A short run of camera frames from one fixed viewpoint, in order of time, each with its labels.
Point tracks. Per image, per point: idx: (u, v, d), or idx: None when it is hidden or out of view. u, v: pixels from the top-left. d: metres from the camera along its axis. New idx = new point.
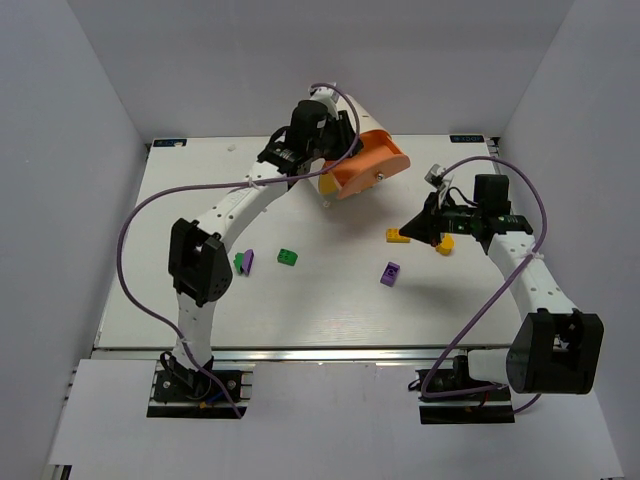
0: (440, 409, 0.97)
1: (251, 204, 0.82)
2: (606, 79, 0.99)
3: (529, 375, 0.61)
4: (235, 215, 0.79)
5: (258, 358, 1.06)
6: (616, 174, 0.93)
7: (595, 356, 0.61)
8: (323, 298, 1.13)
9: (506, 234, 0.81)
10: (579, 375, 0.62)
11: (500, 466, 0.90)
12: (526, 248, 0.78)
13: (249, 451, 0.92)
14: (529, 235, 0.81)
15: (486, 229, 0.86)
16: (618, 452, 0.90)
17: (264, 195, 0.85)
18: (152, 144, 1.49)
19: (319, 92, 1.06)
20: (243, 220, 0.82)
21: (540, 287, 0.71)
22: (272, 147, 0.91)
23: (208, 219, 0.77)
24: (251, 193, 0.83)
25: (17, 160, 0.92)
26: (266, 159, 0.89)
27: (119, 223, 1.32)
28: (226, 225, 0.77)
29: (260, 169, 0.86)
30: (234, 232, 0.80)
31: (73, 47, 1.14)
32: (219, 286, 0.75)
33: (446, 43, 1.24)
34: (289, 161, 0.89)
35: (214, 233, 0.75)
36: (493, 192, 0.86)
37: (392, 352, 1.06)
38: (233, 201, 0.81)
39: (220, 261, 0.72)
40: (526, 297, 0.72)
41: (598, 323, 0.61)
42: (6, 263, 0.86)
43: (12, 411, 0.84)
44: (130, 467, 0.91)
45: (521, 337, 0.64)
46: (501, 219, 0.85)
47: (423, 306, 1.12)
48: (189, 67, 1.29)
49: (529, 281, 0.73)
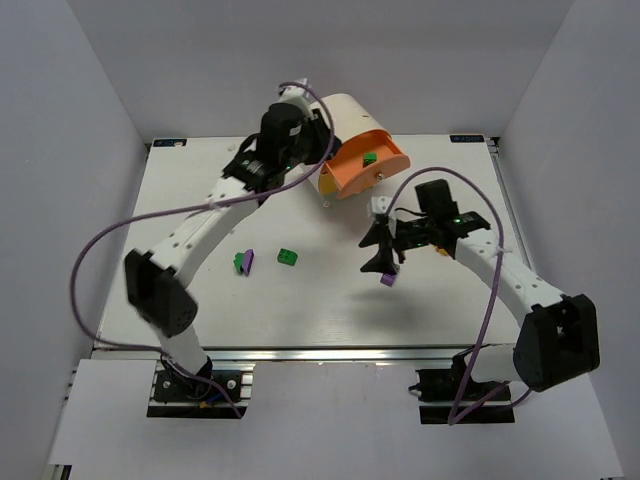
0: (440, 409, 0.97)
1: (213, 230, 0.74)
2: (606, 79, 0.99)
3: (546, 377, 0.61)
4: (194, 244, 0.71)
5: (257, 358, 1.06)
6: (617, 174, 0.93)
7: (592, 333, 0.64)
8: (322, 298, 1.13)
9: (469, 236, 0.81)
10: (585, 355, 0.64)
11: (500, 466, 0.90)
12: (493, 245, 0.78)
13: (249, 451, 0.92)
14: (489, 229, 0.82)
15: (447, 235, 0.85)
16: (618, 453, 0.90)
17: (226, 219, 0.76)
18: (152, 144, 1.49)
19: (287, 92, 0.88)
20: (205, 245, 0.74)
21: (523, 283, 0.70)
22: (240, 159, 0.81)
23: (164, 250, 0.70)
24: (212, 216, 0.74)
25: (18, 160, 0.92)
26: (231, 174, 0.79)
27: (120, 223, 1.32)
28: (183, 255, 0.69)
29: (223, 188, 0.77)
30: (193, 262, 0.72)
31: (73, 47, 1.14)
32: (181, 318, 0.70)
33: (446, 43, 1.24)
34: (258, 175, 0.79)
35: (170, 265, 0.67)
36: (439, 197, 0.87)
37: (386, 351, 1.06)
38: (191, 227, 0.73)
39: (179, 293, 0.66)
40: (514, 298, 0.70)
41: (588, 302, 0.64)
42: (6, 264, 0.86)
43: (13, 411, 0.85)
44: (130, 468, 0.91)
45: (524, 339, 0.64)
46: (457, 220, 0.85)
47: (422, 306, 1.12)
48: (188, 67, 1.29)
49: (512, 279, 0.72)
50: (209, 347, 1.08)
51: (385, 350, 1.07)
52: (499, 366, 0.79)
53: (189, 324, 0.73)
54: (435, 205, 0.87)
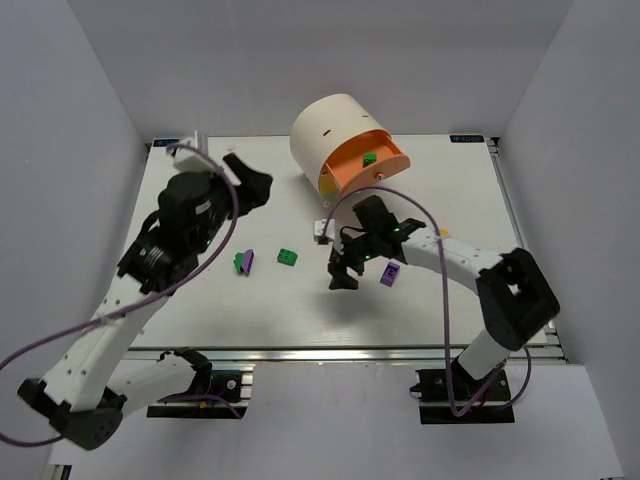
0: (440, 409, 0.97)
1: (112, 345, 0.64)
2: (606, 78, 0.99)
3: (519, 334, 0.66)
4: (88, 369, 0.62)
5: (257, 358, 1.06)
6: (616, 174, 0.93)
7: (538, 276, 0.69)
8: (321, 298, 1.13)
9: (410, 238, 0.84)
10: (543, 299, 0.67)
11: (500, 466, 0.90)
12: (431, 236, 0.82)
13: (249, 451, 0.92)
14: (426, 227, 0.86)
15: (394, 246, 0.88)
16: (619, 452, 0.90)
17: (127, 326, 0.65)
18: (152, 144, 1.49)
19: (179, 153, 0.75)
20: (110, 359, 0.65)
21: (466, 255, 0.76)
22: (137, 245, 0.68)
23: (57, 380, 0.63)
24: (107, 328, 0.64)
25: (18, 160, 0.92)
26: (129, 267, 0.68)
27: (119, 223, 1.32)
28: (77, 387, 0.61)
29: (117, 292, 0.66)
30: (99, 381, 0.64)
31: (73, 47, 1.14)
32: (101, 432, 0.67)
33: (446, 43, 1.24)
34: (156, 267, 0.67)
35: (63, 402, 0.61)
36: (375, 211, 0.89)
37: (371, 351, 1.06)
38: (86, 347, 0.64)
39: (81, 425, 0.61)
40: (463, 272, 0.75)
41: (522, 253, 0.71)
42: (6, 263, 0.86)
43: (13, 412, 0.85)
44: (130, 468, 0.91)
45: (486, 307, 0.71)
46: (397, 229, 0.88)
47: (418, 306, 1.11)
48: (188, 67, 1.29)
49: (457, 257, 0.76)
50: (209, 347, 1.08)
51: (372, 350, 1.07)
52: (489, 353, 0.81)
53: (113, 429, 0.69)
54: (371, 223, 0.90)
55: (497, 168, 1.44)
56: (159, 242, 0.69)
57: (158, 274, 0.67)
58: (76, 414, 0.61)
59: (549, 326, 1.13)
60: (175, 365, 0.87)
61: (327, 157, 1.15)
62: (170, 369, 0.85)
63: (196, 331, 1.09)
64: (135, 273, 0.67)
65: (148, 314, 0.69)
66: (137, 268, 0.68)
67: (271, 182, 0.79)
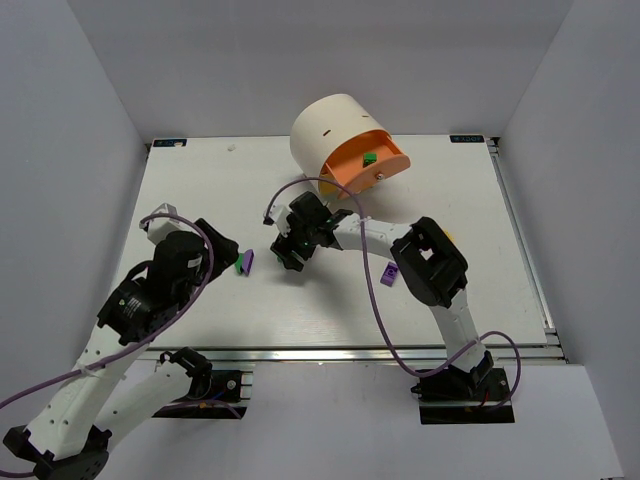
0: (440, 410, 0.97)
1: (93, 396, 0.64)
2: (606, 79, 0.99)
3: (437, 295, 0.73)
4: (70, 420, 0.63)
5: (257, 358, 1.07)
6: (616, 174, 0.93)
7: (443, 236, 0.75)
8: (319, 298, 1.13)
9: (340, 225, 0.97)
10: (453, 258, 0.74)
11: (501, 467, 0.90)
12: (354, 221, 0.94)
13: (250, 451, 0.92)
14: (354, 215, 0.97)
15: (328, 235, 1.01)
16: (619, 452, 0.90)
17: (109, 376, 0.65)
18: (152, 144, 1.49)
19: (153, 225, 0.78)
20: (93, 407, 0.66)
21: (384, 231, 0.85)
22: (118, 292, 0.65)
23: (41, 429, 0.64)
24: (88, 380, 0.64)
25: (18, 159, 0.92)
26: (108, 316, 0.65)
27: (120, 224, 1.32)
28: (59, 437, 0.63)
29: (98, 342, 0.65)
30: (83, 429, 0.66)
31: (73, 48, 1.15)
32: (88, 470, 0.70)
33: (445, 44, 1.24)
34: (135, 318, 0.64)
35: (46, 452, 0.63)
36: (309, 206, 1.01)
37: (354, 351, 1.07)
38: (67, 397, 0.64)
39: (63, 472, 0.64)
40: (381, 245, 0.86)
41: (426, 218, 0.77)
42: (6, 264, 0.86)
43: (13, 411, 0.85)
44: (129, 469, 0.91)
45: (405, 274, 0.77)
46: (330, 220, 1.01)
47: (409, 307, 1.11)
48: (188, 67, 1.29)
49: (376, 232, 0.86)
50: (208, 347, 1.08)
51: (358, 350, 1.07)
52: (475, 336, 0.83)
53: (101, 464, 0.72)
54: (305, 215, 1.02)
55: (497, 168, 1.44)
56: (142, 291, 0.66)
57: (138, 324, 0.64)
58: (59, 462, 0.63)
59: (549, 326, 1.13)
60: (168, 376, 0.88)
61: (327, 157, 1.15)
62: (161, 381, 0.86)
63: (195, 332, 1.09)
64: (114, 324, 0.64)
65: (128, 364, 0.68)
66: (117, 319, 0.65)
67: (236, 247, 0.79)
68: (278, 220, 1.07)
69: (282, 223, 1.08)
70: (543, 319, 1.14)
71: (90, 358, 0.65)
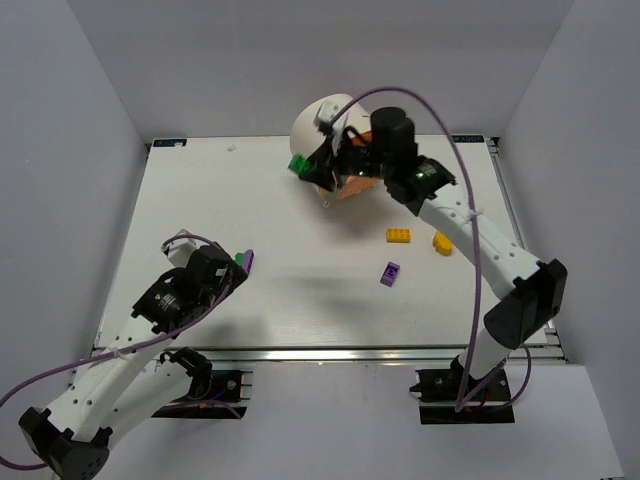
0: (440, 409, 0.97)
1: (119, 379, 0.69)
2: (605, 79, 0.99)
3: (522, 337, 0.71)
4: (94, 400, 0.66)
5: (258, 358, 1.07)
6: (616, 173, 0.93)
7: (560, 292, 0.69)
8: (320, 298, 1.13)
9: (438, 196, 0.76)
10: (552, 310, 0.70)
11: (501, 467, 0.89)
12: (463, 206, 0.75)
13: (250, 451, 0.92)
14: (454, 186, 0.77)
15: (409, 189, 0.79)
16: (619, 453, 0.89)
17: (136, 363, 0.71)
18: (152, 144, 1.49)
19: (171, 249, 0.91)
20: (114, 394, 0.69)
21: (502, 252, 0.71)
22: (153, 290, 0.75)
23: (61, 408, 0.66)
24: (117, 364, 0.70)
25: (17, 160, 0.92)
26: (143, 308, 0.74)
27: (120, 224, 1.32)
28: (81, 416, 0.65)
29: (131, 329, 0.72)
30: (101, 415, 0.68)
31: (72, 47, 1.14)
32: (89, 468, 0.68)
33: (446, 44, 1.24)
34: (167, 313, 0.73)
35: (65, 430, 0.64)
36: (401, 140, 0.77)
37: (357, 351, 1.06)
38: (94, 378, 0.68)
39: (78, 456, 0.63)
40: (489, 266, 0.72)
41: (561, 268, 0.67)
42: (6, 265, 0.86)
43: (13, 411, 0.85)
44: (130, 469, 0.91)
45: (499, 308, 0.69)
46: (421, 174, 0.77)
47: (409, 307, 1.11)
48: (187, 67, 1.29)
49: (490, 250, 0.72)
50: (208, 347, 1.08)
51: (360, 350, 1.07)
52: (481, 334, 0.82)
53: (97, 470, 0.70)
54: (391, 147, 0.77)
55: (497, 168, 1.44)
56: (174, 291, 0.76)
57: (168, 318, 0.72)
58: (77, 445, 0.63)
59: (549, 327, 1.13)
60: (168, 375, 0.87)
61: None
62: (162, 381, 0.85)
63: (195, 332, 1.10)
64: (147, 315, 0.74)
65: (150, 358, 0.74)
66: (150, 311, 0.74)
67: (247, 273, 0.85)
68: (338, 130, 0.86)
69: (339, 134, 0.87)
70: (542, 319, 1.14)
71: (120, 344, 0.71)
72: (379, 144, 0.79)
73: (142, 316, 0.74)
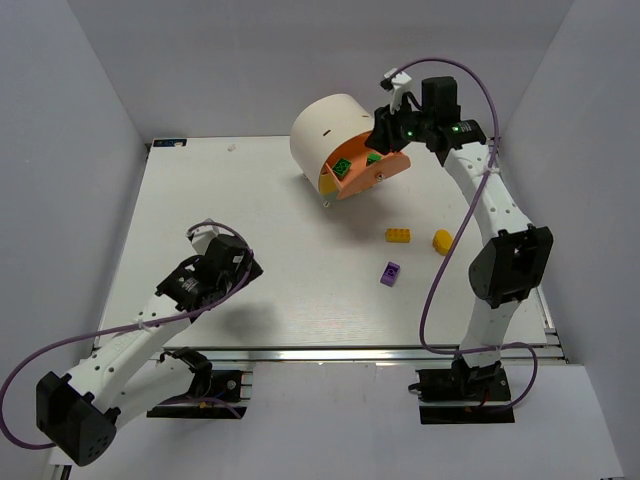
0: (440, 409, 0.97)
1: (141, 350, 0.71)
2: (606, 79, 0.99)
3: (490, 292, 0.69)
4: (116, 367, 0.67)
5: (258, 358, 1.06)
6: (617, 173, 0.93)
7: (544, 259, 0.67)
8: (320, 298, 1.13)
9: (462, 148, 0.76)
10: (530, 278, 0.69)
11: (500, 467, 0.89)
12: (483, 164, 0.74)
13: (250, 451, 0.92)
14: (482, 146, 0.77)
15: (441, 140, 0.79)
16: (619, 453, 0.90)
17: (158, 337, 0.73)
18: (152, 144, 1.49)
19: (196, 234, 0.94)
20: (133, 366, 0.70)
21: (499, 206, 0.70)
22: (176, 274, 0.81)
23: (82, 374, 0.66)
24: (141, 335, 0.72)
25: (18, 160, 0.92)
26: (166, 289, 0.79)
27: (119, 224, 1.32)
28: (103, 381, 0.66)
29: (156, 306, 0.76)
30: (118, 385, 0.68)
31: (72, 47, 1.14)
32: (96, 443, 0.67)
33: (446, 44, 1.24)
34: (190, 294, 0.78)
35: (86, 394, 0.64)
36: (442, 97, 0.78)
37: (390, 351, 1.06)
38: (118, 347, 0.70)
39: (95, 422, 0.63)
40: (485, 219, 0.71)
41: (549, 235, 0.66)
42: (6, 266, 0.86)
43: (12, 412, 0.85)
44: (130, 468, 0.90)
45: (480, 253, 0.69)
46: (455, 128, 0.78)
47: (410, 306, 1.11)
48: (187, 67, 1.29)
49: (489, 202, 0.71)
50: (208, 347, 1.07)
51: (395, 350, 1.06)
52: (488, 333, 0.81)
53: (102, 447, 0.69)
54: (433, 104, 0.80)
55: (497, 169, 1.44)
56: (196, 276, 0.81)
57: (190, 299, 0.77)
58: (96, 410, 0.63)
59: (549, 327, 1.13)
60: (171, 369, 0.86)
61: (327, 157, 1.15)
62: (166, 373, 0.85)
63: (195, 332, 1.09)
64: (171, 294, 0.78)
65: (168, 336, 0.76)
66: (173, 292, 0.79)
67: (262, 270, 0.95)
68: (396, 94, 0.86)
69: (398, 98, 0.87)
70: (542, 319, 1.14)
71: (145, 318, 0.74)
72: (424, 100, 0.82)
73: (167, 295, 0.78)
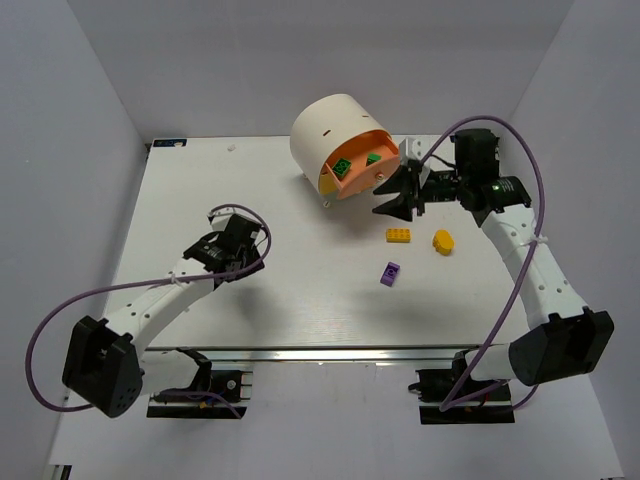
0: (441, 409, 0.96)
1: (172, 304, 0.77)
2: (606, 79, 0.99)
3: (537, 379, 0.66)
4: (152, 313, 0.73)
5: (259, 358, 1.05)
6: (618, 173, 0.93)
7: (600, 346, 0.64)
8: (320, 298, 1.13)
9: (504, 212, 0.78)
10: (583, 365, 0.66)
11: (500, 466, 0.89)
12: (527, 229, 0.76)
13: (250, 451, 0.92)
14: (523, 207, 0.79)
15: (479, 200, 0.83)
16: (619, 453, 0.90)
17: (187, 294, 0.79)
18: (152, 144, 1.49)
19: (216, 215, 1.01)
20: (163, 318, 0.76)
21: (548, 283, 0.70)
22: (201, 243, 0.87)
23: (120, 317, 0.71)
24: (172, 289, 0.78)
25: (18, 160, 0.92)
26: (192, 254, 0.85)
27: (119, 224, 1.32)
28: (140, 324, 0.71)
29: (185, 265, 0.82)
30: (149, 334, 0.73)
31: (73, 48, 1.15)
32: (124, 398, 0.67)
33: (445, 44, 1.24)
34: (215, 260, 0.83)
35: (125, 333, 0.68)
36: (478, 151, 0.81)
37: (389, 351, 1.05)
38: (151, 298, 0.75)
39: (130, 365, 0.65)
40: (532, 295, 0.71)
41: (607, 321, 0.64)
42: (6, 266, 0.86)
43: (13, 412, 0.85)
44: (130, 468, 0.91)
45: (527, 335, 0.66)
46: (496, 187, 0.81)
47: (410, 306, 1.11)
48: (187, 67, 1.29)
49: (537, 278, 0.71)
50: (209, 347, 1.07)
51: (393, 350, 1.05)
52: (502, 367, 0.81)
53: (126, 408, 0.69)
54: (469, 162, 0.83)
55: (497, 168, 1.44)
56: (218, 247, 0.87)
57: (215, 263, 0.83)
58: (132, 349, 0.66)
59: None
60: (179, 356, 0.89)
61: (327, 157, 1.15)
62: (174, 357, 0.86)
63: (196, 332, 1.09)
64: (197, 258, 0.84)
65: (193, 297, 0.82)
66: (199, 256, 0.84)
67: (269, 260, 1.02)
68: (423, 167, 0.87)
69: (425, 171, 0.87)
70: None
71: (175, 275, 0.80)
72: (460, 156, 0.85)
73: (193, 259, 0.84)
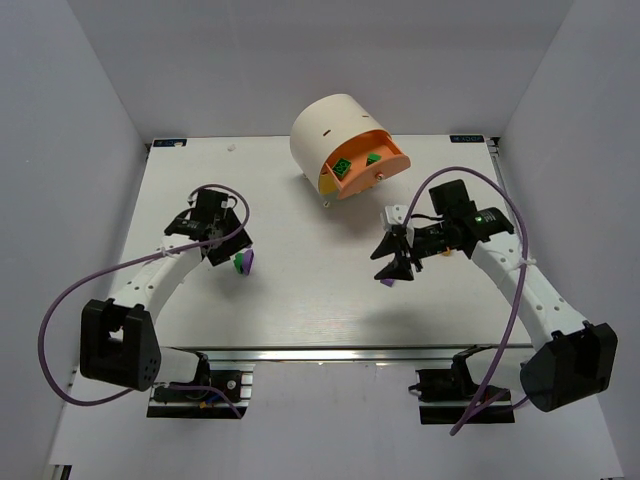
0: (440, 410, 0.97)
1: (169, 274, 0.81)
2: (606, 79, 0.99)
3: (553, 402, 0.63)
4: (155, 284, 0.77)
5: (260, 359, 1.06)
6: (618, 173, 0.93)
7: (609, 360, 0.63)
8: (320, 298, 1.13)
9: (490, 241, 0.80)
10: (598, 382, 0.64)
11: (499, 466, 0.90)
12: (515, 255, 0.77)
13: (250, 451, 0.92)
14: (505, 234, 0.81)
15: (466, 233, 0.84)
16: (618, 453, 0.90)
17: (180, 264, 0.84)
18: (152, 144, 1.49)
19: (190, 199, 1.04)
20: (164, 289, 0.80)
21: (545, 303, 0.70)
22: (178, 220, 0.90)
23: (126, 293, 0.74)
24: (165, 262, 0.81)
25: (18, 160, 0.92)
26: (174, 230, 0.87)
27: (119, 224, 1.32)
28: (149, 295, 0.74)
29: (171, 239, 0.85)
30: (155, 303, 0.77)
31: (72, 48, 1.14)
32: (148, 370, 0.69)
33: (445, 44, 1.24)
34: (196, 229, 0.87)
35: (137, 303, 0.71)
36: (453, 194, 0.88)
37: (387, 352, 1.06)
38: (148, 272, 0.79)
39: (148, 333, 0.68)
40: (532, 317, 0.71)
41: (610, 333, 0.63)
42: (6, 267, 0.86)
43: (13, 412, 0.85)
44: (131, 468, 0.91)
45: (534, 356, 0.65)
46: (478, 219, 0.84)
47: (410, 306, 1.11)
48: (187, 66, 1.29)
49: (532, 300, 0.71)
50: (209, 347, 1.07)
51: (392, 350, 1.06)
52: (503, 368, 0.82)
53: (151, 382, 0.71)
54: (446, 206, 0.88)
55: (497, 168, 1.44)
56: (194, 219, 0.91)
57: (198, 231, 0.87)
58: (146, 317, 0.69)
59: None
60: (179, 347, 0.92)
61: (327, 157, 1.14)
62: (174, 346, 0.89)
63: (196, 332, 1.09)
64: (180, 231, 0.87)
65: (185, 267, 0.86)
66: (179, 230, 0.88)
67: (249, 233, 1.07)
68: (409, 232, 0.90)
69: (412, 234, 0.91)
70: None
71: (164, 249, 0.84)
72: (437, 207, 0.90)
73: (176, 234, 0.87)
